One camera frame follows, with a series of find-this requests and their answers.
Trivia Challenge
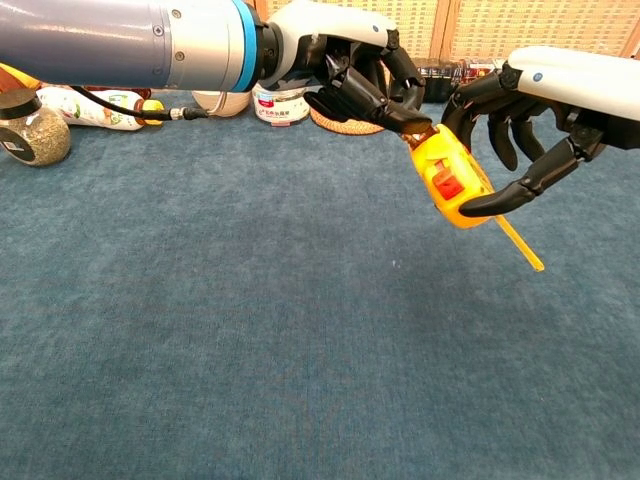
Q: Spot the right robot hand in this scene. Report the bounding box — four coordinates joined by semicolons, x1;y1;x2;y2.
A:
439;46;640;219

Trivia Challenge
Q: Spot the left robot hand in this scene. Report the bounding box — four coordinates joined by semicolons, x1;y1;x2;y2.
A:
257;0;434;136

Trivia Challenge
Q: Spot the yellow tape measure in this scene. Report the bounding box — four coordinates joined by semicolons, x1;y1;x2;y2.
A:
403;123;546;274

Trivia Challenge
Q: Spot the woven bamboo folding screen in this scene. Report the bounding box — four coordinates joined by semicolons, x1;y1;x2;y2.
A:
244;0;640;61

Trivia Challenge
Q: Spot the clear round plastic container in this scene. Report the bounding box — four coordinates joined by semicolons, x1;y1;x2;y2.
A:
251;82;311;128

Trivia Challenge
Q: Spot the round woven rattan coaster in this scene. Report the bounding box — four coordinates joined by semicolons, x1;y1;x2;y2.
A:
309;104;386;136

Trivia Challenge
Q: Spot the dark tea plastic bottle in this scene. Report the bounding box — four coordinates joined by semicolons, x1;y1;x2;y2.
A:
414;57;509;105

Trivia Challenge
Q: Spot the cream ceramic bowl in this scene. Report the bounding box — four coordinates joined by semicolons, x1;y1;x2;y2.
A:
192;89;251;118

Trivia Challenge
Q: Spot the white drink bottle yellow cap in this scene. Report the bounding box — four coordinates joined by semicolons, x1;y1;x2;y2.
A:
37;85;166;132

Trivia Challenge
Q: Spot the blue table cloth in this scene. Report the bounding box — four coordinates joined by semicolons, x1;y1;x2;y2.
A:
0;79;640;480

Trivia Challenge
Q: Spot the glass spice jar black lid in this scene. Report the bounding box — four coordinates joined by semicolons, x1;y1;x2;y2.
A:
0;88;72;168

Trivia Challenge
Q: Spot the yellow brown plush toy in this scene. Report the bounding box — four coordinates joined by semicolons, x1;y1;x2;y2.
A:
0;62;41;94

